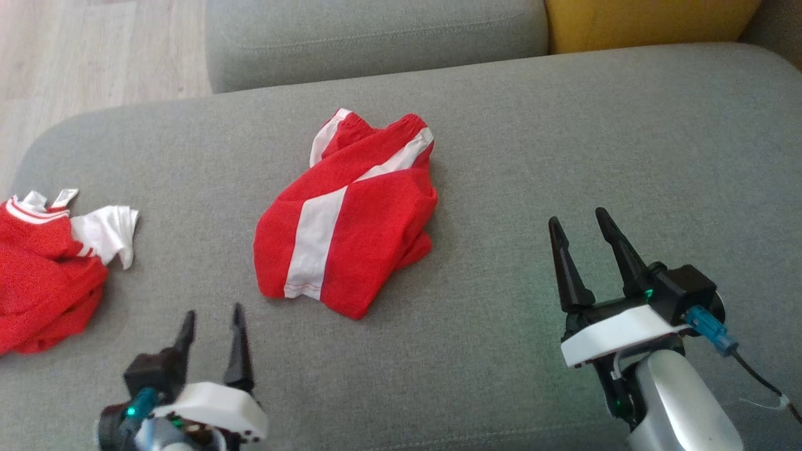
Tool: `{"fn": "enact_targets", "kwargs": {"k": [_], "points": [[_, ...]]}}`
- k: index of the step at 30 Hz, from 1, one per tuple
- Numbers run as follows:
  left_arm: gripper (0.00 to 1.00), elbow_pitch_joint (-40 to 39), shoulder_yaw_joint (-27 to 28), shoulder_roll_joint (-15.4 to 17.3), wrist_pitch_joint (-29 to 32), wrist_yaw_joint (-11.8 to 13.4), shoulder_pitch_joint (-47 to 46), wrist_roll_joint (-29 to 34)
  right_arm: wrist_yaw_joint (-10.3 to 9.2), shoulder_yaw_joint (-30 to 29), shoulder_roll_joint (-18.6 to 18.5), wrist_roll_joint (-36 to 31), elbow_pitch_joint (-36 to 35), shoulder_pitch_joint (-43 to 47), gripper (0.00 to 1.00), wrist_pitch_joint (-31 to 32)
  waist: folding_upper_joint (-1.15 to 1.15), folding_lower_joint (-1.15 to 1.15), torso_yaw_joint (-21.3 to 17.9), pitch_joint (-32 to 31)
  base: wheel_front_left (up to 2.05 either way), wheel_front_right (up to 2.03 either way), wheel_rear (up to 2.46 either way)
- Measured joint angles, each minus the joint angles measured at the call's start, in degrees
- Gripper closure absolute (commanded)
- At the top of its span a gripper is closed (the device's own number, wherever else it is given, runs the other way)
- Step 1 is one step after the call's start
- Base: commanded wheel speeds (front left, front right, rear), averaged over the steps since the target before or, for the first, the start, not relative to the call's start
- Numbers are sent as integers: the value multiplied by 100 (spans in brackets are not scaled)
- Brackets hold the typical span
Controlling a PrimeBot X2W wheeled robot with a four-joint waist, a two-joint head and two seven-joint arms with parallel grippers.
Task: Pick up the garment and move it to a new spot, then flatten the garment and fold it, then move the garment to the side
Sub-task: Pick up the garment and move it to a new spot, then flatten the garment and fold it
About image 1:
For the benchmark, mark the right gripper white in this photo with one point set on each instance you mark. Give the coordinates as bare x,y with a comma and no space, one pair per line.
614,332

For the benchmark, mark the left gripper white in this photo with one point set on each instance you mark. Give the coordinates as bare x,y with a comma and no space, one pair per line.
219,410

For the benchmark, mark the red basketball jersey number 23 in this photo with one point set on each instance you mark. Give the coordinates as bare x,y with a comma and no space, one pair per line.
44,275

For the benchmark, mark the red shorts with white stripe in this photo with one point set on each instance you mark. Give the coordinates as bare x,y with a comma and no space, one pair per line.
363,238

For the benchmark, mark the large yellow cushion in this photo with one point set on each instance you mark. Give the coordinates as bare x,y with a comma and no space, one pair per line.
645,22

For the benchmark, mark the grey sofa back cushion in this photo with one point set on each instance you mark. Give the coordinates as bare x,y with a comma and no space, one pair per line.
376,37

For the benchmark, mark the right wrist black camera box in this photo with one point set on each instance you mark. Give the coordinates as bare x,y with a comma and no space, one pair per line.
686,291

